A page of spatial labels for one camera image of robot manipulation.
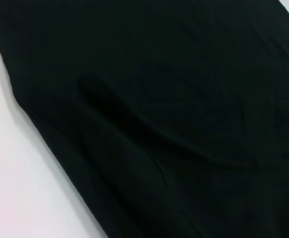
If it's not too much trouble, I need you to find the black T-shirt with FREE print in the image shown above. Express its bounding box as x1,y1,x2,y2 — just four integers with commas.
0,0,289,238

